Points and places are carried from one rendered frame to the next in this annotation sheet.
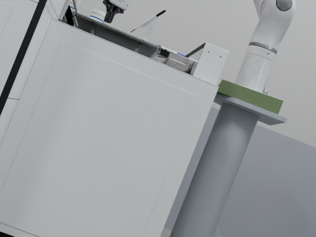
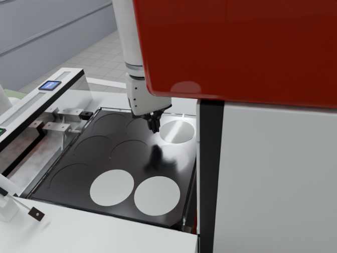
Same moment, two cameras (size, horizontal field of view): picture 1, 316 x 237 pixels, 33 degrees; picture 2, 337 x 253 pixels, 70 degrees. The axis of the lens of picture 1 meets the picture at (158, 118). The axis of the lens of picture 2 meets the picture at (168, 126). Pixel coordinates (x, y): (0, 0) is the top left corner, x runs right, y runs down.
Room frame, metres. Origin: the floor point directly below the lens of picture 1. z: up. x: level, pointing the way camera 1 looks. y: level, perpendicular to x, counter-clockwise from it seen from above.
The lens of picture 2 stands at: (2.59, 0.58, 1.35)
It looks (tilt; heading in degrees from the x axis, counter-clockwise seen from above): 39 degrees down; 204
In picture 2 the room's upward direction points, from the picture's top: 6 degrees counter-clockwise
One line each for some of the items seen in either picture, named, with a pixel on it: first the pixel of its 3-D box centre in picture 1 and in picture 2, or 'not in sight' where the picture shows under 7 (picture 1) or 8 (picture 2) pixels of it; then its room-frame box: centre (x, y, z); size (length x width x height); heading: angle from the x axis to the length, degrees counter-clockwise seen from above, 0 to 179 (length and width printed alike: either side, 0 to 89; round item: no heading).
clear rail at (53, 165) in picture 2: (155, 54); (70, 145); (2.24, 0.11, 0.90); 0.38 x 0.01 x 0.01; 6
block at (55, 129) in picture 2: not in sight; (57, 129); (2.19, 0.02, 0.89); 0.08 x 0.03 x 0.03; 96
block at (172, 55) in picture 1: (178, 58); (71, 114); (2.11, 0.01, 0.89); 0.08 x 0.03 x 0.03; 96
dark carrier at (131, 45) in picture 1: (115, 37); (129, 153); (2.22, 0.29, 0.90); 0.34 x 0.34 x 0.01; 6
